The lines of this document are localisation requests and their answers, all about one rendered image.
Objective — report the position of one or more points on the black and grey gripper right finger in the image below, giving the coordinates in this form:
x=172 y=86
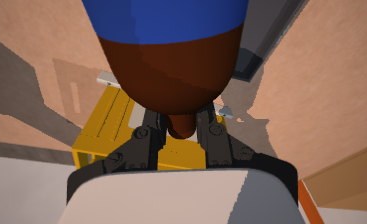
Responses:
x=220 y=147

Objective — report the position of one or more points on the black rectangular tray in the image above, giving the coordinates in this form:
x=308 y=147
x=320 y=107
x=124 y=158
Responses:
x=265 y=22

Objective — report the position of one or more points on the brown bottle with blue label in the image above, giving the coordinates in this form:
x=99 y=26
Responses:
x=172 y=57

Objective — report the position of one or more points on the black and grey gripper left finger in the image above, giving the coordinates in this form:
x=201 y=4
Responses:
x=140 y=153

